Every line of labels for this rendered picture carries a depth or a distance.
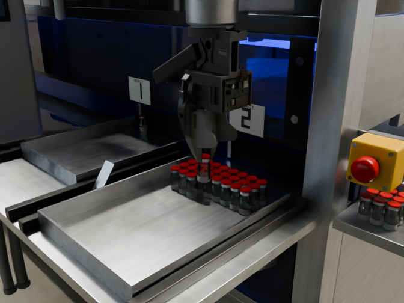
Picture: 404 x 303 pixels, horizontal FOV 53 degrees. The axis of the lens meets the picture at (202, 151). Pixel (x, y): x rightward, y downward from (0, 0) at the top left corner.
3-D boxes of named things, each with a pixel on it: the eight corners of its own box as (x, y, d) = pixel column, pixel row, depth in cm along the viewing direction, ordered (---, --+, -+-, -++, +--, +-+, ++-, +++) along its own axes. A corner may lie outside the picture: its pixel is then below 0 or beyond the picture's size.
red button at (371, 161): (357, 173, 65) (361, 149, 64) (382, 180, 63) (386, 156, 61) (346, 180, 63) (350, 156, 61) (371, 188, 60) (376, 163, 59)
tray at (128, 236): (189, 170, 90) (188, 155, 89) (288, 211, 73) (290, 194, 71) (39, 228, 67) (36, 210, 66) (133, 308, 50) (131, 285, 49)
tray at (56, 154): (137, 125, 120) (136, 114, 119) (199, 148, 103) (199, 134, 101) (22, 156, 97) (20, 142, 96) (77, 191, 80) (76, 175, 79)
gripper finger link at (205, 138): (208, 174, 61) (212, 114, 59) (181, 163, 65) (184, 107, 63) (222, 169, 64) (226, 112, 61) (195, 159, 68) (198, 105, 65)
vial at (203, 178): (203, 177, 70) (204, 153, 69) (213, 180, 69) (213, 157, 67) (194, 180, 69) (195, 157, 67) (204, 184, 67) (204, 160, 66)
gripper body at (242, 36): (218, 119, 57) (220, 30, 53) (178, 107, 63) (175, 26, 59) (252, 109, 62) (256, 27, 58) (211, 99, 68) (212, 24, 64)
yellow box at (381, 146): (364, 168, 71) (370, 128, 69) (406, 180, 66) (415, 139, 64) (343, 181, 66) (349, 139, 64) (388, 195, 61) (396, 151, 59)
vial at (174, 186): (177, 185, 82) (176, 164, 81) (184, 188, 81) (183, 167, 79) (168, 188, 81) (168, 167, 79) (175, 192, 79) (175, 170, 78)
